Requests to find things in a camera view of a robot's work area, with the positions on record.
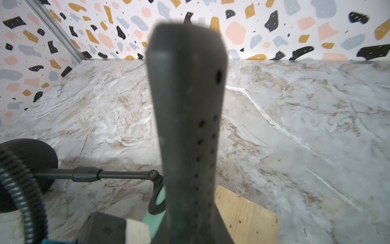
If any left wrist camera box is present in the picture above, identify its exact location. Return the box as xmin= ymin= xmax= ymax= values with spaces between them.
xmin=69 ymin=212 xmax=151 ymax=244

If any wooden plank block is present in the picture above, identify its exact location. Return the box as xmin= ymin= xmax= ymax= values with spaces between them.
xmin=214 ymin=186 xmax=278 ymax=244

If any black disc stand rod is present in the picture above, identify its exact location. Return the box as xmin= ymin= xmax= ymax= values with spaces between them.
xmin=0 ymin=138 xmax=167 ymax=216

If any mint green handle tool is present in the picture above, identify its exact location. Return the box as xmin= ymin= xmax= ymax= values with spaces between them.
xmin=141 ymin=186 xmax=166 ymax=240

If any black corrugated cable conduit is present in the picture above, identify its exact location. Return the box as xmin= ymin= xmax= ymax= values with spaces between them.
xmin=0 ymin=144 xmax=49 ymax=244

